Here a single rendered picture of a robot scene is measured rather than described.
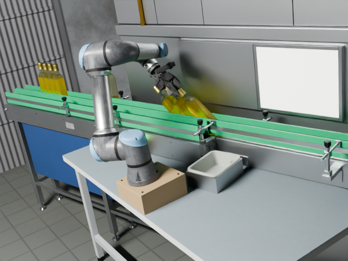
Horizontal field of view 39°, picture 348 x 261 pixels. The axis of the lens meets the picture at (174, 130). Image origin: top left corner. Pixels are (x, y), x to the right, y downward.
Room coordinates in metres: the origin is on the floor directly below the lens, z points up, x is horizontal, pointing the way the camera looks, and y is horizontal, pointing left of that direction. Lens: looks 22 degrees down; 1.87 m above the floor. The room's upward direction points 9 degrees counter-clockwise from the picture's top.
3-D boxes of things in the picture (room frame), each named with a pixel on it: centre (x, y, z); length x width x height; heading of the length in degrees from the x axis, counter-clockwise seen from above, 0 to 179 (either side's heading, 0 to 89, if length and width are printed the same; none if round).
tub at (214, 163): (2.04, -0.16, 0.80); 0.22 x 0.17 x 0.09; 137
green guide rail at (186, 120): (2.86, 0.47, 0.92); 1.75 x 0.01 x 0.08; 47
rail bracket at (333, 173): (1.75, -0.61, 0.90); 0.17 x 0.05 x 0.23; 137
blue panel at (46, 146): (2.85, 0.44, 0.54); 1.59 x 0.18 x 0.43; 47
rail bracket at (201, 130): (2.19, -0.15, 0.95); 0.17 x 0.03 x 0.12; 137
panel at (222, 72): (2.29, -0.43, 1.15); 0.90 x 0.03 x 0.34; 47
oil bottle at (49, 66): (3.20, 0.75, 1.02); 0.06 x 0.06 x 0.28; 47
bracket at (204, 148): (2.21, -0.16, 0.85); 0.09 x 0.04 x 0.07; 137
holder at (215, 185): (2.06, -0.18, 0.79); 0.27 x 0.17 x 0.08; 137
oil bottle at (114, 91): (2.98, 0.35, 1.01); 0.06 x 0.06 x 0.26; 49
